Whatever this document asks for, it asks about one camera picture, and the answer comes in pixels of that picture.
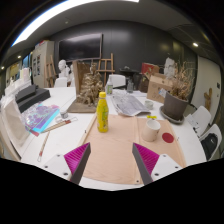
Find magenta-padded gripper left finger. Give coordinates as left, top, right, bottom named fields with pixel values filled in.
left=42, top=142, right=92, bottom=185

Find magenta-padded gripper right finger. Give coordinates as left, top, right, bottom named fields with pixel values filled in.
left=132, top=142, right=184, bottom=186

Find yellow drink bottle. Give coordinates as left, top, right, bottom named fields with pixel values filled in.
left=96, top=91, right=110, bottom=134

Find long thin wooden stick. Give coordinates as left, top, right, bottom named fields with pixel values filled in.
left=36, top=130, right=52, bottom=163

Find white paper cup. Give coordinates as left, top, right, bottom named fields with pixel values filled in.
left=141, top=119, right=162, bottom=143

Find black backpack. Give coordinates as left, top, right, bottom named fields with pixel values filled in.
left=201, top=132, right=219, bottom=158

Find colourful printed sheets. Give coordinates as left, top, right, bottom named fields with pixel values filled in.
left=21, top=102, right=61, bottom=138

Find white canvas panel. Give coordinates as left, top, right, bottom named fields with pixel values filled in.
left=0, top=96, right=31, bottom=161

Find grey pot with dried plant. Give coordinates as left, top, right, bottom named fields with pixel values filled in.
left=162, top=61, right=196, bottom=122

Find small glass jar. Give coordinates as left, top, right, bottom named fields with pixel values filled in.
left=144, top=99, right=155, bottom=110

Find folded newspaper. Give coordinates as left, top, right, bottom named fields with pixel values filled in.
left=111, top=93, right=152, bottom=118

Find black foam blocks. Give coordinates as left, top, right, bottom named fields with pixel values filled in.
left=14, top=84, right=52, bottom=114

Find cardboard box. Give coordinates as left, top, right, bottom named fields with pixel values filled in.
left=146, top=73, right=174, bottom=104

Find brown relief sculpture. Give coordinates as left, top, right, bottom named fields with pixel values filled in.
left=66, top=60, right=105, bottom=114

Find clear spray bottle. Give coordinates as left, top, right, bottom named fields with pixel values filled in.
left=126, top=78, right=135, bottom=94

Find white foam block stack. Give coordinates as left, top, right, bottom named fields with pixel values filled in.
left=4, top=68, right=33, bottom=96

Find white bottle with green label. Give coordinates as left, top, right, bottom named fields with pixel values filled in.
left=105, top=75, right=114, bottom=96

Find wooden easel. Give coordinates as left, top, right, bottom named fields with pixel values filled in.
left=44, top=54, right=58, bottom=88
left=96, top=53, right=116, bottom=86

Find red box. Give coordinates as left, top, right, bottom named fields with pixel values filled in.
left=140, top=62, right=160, bottom=78

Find white plaster torso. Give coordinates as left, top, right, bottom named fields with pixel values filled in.
left=164, top=57, right=177, bottom=79

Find white plaster bust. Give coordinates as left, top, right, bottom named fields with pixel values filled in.
left=57, top=59, right=72, bottom=79

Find white cabinet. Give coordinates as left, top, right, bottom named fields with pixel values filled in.
left=31, top=40, right=55, bottom=88

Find long ceiling light panel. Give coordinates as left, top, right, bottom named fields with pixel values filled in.
left=11, top=0, right=140, bottom=48

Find wooden wall figure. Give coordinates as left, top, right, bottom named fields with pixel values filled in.
left=203, top=87, right=213, bottom=112

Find black wall screen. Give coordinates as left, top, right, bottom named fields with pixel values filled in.
left=58, top=33, right=104, bottom=62

